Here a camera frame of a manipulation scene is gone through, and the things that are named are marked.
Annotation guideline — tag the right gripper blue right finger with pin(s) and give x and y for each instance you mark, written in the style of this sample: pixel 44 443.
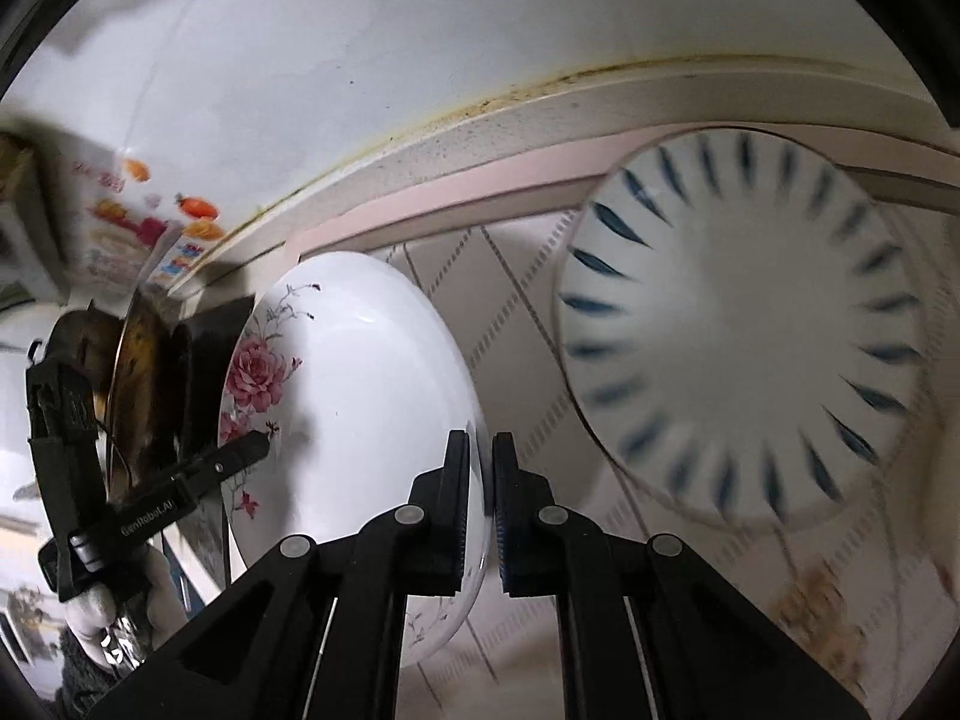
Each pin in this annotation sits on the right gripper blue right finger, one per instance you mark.
pixel 523 540

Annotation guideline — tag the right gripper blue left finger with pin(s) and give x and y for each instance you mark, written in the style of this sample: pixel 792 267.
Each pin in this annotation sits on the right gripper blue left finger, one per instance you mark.
pixel 439 539

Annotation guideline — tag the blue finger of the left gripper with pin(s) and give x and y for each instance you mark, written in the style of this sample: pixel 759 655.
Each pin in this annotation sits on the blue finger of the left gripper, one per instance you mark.
pixel 207 472

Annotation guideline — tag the white plate pink flower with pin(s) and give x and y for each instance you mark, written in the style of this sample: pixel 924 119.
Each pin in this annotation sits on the white plate pink flower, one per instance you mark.
pixel 357 381

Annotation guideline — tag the white plate blue leaf pattern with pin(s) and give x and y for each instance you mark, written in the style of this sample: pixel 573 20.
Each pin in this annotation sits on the white plate blue leaf pattern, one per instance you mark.
pixel 739 328

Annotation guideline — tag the white gloved left hand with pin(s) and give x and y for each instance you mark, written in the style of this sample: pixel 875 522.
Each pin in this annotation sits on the white gloved left hand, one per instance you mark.
pixel 118 635

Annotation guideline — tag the black induction cooktop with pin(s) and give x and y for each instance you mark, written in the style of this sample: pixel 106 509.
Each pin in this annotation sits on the black induction cooktop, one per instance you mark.
pixel 201 348

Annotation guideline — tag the black wok pan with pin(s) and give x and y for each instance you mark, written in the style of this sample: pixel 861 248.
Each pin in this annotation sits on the black wok pan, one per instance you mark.
pixel 127 361

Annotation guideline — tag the patterned table mat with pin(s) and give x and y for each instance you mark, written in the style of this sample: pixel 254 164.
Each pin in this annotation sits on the patterned table mat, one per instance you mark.
pixel 858 590

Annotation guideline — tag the colourful wall stickers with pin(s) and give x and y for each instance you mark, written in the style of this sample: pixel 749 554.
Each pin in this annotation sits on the colourful wall stickers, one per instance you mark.
pixel 134 225

